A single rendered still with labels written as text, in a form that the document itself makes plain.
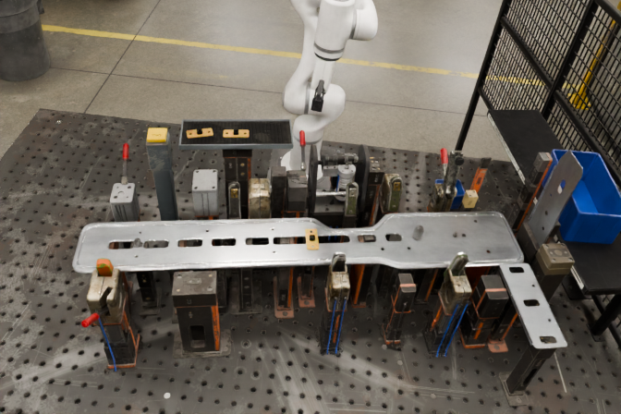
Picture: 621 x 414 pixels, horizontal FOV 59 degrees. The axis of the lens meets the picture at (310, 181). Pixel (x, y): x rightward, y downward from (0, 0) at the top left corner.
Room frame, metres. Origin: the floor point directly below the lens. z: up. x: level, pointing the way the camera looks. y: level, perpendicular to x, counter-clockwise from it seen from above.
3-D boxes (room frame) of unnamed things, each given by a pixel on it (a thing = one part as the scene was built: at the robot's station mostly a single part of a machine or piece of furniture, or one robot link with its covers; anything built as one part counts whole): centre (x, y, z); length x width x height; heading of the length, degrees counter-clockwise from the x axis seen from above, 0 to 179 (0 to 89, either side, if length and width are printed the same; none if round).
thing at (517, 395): (0.86, -0.69, 0.84); 0.11 x 0.06 x 0.29; 9
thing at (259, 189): (1.27, 0.16, 0.89); 0.13 x 0.11 x 0.38; 9
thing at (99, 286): (0.86, 0.53, 0.88); 0.15 x 0.11 x 0.36; 9
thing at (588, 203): (1.36, -0.90, 1.10); 0.30 x 0.17 x 0.13; 1
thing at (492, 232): (1.13, 0.00, 1.00); 1.38 x 0.22 x 0.02; 99
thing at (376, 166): (1.39, -0.21, 0.91); 0.07 x 0.05 x 0.42; 9
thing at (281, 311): (1.12, 0.06, 0.84); 0.17 x 0.06 x 0.29; 9
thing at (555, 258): (1.13, -0.77, 0.88); 0.08 x 0.08 x 0.36; 9
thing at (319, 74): (1.33, -0.01, 1.50); 0.10 x 0.07 x 0.11; 175
